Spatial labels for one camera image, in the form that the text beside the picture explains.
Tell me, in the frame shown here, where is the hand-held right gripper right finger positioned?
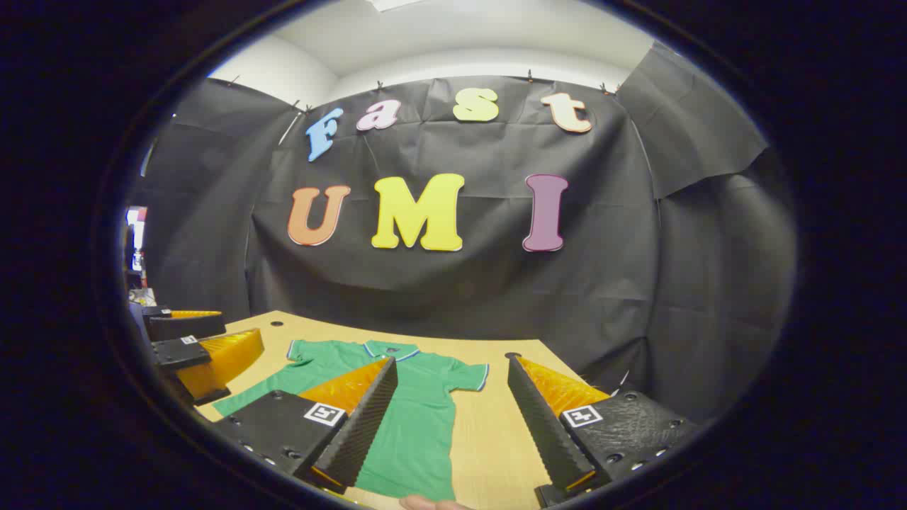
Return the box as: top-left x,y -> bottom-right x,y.
505,352 -> 702,508

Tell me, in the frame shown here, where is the black backdrop cloth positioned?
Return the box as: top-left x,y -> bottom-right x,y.
138,42 -> 798,426

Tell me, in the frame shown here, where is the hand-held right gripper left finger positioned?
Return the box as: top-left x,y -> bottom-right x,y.
211,356 -> 399,495

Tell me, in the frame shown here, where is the computer monitor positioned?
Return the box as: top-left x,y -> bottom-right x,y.
126,205 -> 148,250

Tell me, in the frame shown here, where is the green T-shirt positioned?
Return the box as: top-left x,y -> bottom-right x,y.
213,339 -> 490,502

